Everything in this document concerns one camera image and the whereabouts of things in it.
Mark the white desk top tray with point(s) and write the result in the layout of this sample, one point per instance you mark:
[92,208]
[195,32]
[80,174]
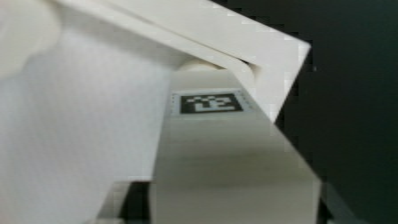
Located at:
[89,54]

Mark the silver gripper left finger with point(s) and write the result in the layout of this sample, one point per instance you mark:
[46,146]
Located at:
[124,208]

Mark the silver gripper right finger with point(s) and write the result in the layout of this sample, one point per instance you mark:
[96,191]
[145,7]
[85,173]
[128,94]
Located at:
[334,213]

